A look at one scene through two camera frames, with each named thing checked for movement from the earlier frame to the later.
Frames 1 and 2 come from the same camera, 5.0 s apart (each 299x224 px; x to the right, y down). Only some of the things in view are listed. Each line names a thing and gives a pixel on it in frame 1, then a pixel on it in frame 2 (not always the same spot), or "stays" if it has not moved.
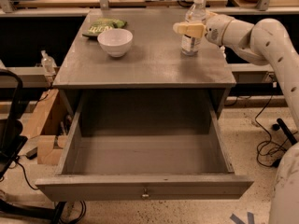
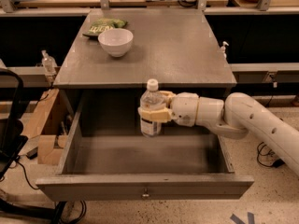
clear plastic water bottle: (195, 14) -> (151, 99)
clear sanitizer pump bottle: (49, 63) stays
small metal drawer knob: (145, 194) stays
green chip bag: (103, 24) stays
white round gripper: (217, 29) -> (185, 108)
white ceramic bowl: (116, 41) stays
